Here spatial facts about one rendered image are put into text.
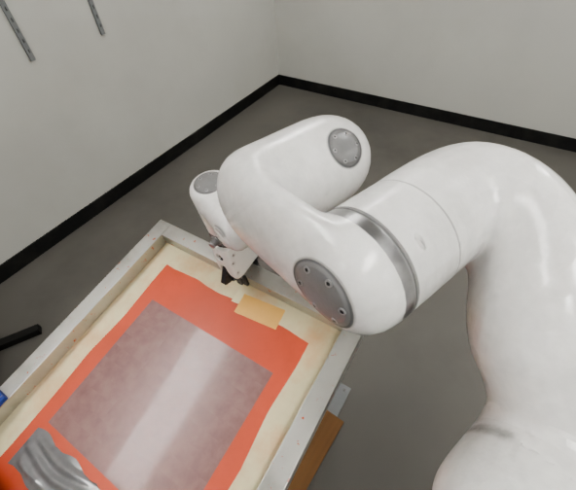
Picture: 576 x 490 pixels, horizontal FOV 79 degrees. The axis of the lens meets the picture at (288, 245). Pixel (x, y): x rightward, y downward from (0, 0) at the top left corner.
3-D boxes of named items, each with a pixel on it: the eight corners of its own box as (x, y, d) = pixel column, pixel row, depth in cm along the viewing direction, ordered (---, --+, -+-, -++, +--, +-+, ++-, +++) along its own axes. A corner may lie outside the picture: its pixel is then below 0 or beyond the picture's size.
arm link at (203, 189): (274, 195, 53) (230, 237, 50) (284, 236, 62) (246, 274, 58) (210, 158, 60) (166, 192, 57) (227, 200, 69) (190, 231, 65)
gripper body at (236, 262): (228, 255, 63) (242, 284, 73) (259, 215, 68) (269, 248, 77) (197, 240, 66) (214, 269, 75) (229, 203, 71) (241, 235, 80)
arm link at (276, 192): (538, 233, 24) (395, 367, 18) (361, 259, 43) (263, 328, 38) (433, 14, 23) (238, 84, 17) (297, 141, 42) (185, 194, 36)
